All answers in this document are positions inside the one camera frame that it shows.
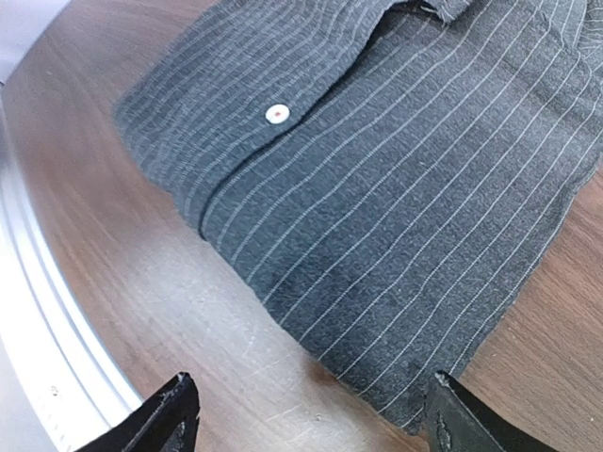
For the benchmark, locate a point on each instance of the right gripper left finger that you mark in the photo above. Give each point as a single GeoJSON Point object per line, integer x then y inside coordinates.
{"type": "Point", "coordinates": [167, 421]}

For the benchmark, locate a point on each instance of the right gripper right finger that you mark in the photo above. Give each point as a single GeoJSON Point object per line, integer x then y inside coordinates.
{"type": "Point", "coordinates": [456, 420]}

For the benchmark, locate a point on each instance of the dark pinstriped long sleeve shirt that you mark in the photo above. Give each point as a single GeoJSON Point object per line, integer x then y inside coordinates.
{"type": "Point", "coordinates": [384, 175]}

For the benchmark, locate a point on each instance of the front aluminium rail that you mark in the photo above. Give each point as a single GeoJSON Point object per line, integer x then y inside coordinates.
{"type": "Point", "coordinates": [60, 388]}

